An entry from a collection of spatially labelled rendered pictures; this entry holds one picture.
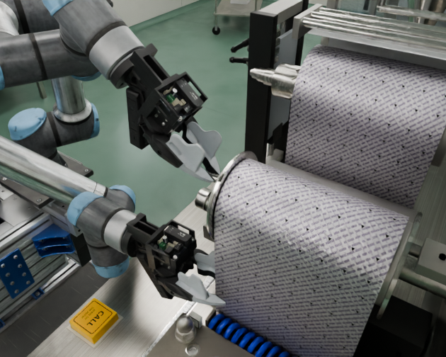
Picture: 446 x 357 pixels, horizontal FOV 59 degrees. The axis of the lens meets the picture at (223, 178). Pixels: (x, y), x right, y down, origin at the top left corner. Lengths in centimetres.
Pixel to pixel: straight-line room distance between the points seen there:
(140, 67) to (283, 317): 43
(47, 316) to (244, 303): 128
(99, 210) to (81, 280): 116
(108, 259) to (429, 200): 90
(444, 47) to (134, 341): 75
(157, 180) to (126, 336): 187
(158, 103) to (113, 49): 10
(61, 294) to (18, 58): 134
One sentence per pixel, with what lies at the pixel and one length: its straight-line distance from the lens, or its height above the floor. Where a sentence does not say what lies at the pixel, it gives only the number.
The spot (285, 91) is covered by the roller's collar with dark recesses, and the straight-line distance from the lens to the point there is 74.
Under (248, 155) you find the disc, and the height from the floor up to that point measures 131.
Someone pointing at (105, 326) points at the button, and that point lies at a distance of 88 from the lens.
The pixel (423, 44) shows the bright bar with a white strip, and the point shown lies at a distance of 67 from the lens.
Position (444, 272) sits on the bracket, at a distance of 52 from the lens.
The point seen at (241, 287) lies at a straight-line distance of 64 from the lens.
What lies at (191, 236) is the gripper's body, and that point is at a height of 116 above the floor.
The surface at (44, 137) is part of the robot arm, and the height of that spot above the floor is 99.
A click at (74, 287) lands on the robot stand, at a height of 21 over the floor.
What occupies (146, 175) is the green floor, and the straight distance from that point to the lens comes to 273.
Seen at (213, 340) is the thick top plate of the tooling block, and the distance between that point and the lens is 71.
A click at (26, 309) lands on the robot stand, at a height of 22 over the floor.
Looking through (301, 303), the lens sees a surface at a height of 117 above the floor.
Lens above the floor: 165
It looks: 38 degrees down
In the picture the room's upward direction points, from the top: straight up
